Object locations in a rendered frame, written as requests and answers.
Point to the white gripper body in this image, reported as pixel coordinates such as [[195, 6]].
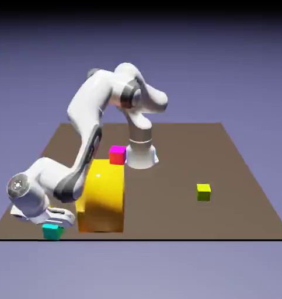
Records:
[[61, 217]]

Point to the small teal cube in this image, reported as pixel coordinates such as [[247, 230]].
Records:
[[51, 231]]

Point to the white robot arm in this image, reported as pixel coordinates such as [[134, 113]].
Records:
[[89, 112]]

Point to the small red cube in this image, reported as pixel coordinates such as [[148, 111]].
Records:
[[117, 156]]

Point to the small yellow-green cube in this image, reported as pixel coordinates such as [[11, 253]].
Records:
[[203, 192]]

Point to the large yellow box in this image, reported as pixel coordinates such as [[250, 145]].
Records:
[[103, 196]]

